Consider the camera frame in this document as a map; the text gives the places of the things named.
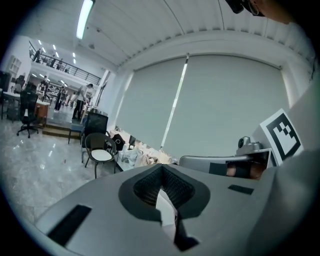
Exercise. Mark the person's right hand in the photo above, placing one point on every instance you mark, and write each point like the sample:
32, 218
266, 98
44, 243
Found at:
231, 172

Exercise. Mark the black mesh chair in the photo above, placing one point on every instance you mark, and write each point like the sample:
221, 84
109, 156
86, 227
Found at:
96, 122

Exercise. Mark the white table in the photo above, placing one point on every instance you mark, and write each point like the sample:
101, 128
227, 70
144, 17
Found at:
90, 107

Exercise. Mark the black office chair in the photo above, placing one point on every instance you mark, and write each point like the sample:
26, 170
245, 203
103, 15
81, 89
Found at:
28, 105

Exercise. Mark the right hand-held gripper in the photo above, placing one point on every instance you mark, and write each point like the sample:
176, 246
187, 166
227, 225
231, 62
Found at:
282, 135

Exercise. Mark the black rattan chair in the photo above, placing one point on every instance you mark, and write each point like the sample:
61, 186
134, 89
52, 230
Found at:
96, 140

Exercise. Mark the black head-mounted camera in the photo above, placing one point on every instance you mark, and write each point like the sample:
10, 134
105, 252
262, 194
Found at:
235, 6

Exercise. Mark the brown wooden cabinet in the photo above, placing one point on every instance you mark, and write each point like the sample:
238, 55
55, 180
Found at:
42, 112

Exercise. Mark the white desk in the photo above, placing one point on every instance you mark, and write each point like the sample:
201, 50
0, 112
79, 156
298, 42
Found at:
10, 94

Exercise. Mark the grey roller blind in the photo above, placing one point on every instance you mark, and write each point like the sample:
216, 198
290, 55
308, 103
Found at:
225, 105
150, 105

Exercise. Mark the long ceiling light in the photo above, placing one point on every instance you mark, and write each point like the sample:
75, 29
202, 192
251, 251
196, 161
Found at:
83, 20

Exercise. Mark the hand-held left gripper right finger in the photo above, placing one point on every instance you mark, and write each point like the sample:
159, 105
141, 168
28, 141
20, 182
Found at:
220, 205

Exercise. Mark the crumpled white plastic bag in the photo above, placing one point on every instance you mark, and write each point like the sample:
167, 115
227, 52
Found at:
132, 155

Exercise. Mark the black mezzanine railing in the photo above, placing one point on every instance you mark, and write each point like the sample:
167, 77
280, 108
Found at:
82, 75

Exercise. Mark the blue chair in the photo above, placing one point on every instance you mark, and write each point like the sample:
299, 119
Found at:
76, 127

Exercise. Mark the person's face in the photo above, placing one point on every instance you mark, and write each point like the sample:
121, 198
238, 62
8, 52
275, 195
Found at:
272, 10

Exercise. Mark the silver gripper camera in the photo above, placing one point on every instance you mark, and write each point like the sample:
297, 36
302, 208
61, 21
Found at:
246, 146

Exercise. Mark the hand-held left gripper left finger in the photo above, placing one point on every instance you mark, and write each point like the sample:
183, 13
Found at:
105, 212

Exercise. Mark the beige tote bag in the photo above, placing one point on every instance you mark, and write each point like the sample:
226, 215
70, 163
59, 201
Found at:
146, 160

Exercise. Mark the black handbag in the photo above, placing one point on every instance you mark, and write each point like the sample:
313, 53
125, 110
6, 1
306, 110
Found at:
118, 142

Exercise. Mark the wooden platform step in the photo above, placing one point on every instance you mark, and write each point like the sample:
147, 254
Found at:
57, 128

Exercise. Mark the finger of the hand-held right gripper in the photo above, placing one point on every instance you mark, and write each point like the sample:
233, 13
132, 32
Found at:
195, 162

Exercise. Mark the white round seat cushion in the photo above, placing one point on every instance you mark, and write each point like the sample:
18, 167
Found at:
101, 155

